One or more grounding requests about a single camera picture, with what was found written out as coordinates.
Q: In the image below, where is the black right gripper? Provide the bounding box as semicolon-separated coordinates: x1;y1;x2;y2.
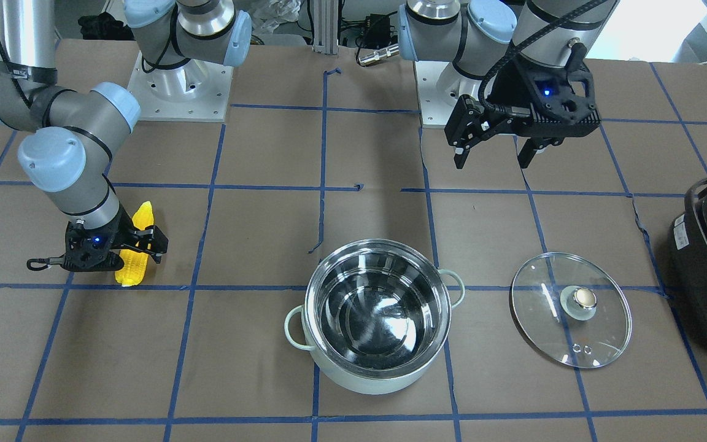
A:
61;206;169;272

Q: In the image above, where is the aluminium frame post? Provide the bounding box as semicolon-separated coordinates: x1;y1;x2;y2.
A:
309;0;341;56

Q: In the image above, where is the silver metal connector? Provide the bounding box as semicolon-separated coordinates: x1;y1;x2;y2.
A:
357;43;400;68

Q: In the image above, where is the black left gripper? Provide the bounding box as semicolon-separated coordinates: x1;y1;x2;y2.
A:
444;58;601;169

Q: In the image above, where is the glass lid with gold knob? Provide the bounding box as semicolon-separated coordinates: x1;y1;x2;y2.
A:
509;252;632;369

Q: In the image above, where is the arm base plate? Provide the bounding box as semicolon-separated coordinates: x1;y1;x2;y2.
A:
414;61;481;129
127;53;234;123

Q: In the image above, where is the yellow corn cob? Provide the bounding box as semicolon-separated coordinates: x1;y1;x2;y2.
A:
114;201;156;287

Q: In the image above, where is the pale green electric pot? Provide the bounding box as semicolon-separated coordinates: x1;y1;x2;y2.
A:
284;238;466;395

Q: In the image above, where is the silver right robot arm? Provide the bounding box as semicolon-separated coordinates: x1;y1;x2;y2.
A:
0;1;252;272

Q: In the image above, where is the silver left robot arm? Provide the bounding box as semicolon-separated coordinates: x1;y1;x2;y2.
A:
396;1;619;169

